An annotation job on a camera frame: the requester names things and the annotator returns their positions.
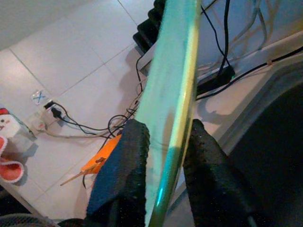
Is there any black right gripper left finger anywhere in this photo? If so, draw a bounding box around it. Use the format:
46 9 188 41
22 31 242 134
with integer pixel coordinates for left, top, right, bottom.
86 119 151 227

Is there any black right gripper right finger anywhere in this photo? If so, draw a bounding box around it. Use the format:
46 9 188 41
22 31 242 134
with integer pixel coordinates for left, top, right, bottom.
184 119 258 227

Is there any green plate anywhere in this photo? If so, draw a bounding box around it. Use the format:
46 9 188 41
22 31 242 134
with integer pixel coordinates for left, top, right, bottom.
136 0 202 227

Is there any orange plate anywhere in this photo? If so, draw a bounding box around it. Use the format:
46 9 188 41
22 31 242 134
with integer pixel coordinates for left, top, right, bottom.
80 134 123 175

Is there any wooden chopstick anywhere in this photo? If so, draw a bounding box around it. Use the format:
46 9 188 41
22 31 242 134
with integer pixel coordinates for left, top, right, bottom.
60 157 106 186

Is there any stainless steel sink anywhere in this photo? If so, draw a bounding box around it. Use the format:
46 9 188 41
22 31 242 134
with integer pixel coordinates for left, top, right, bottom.
217 60 303 227

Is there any black power plug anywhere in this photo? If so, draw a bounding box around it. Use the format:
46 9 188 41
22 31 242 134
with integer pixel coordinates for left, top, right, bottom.
44 101 62 118

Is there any black power adapter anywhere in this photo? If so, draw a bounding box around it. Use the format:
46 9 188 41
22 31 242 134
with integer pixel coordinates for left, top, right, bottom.
196 66 236 95

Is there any grey mesh basket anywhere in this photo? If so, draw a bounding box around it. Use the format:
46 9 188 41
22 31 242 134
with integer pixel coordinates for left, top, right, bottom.
0 212 59 227

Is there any snowman hand towel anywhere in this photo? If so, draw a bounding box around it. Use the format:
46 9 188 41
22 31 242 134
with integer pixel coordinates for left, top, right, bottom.
0 107 27 184

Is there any black power cable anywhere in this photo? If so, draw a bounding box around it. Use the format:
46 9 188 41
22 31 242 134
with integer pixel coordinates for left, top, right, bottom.
196 46 303 100
56 110 137 142
200 4 232 71
219 0 232 76

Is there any white cable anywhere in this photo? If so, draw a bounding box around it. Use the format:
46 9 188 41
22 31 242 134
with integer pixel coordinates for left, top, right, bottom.
39 127 112 140
233 0 275 52

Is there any white wall socket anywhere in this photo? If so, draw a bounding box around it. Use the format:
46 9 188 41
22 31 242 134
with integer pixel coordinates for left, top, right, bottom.
29 89 63 128

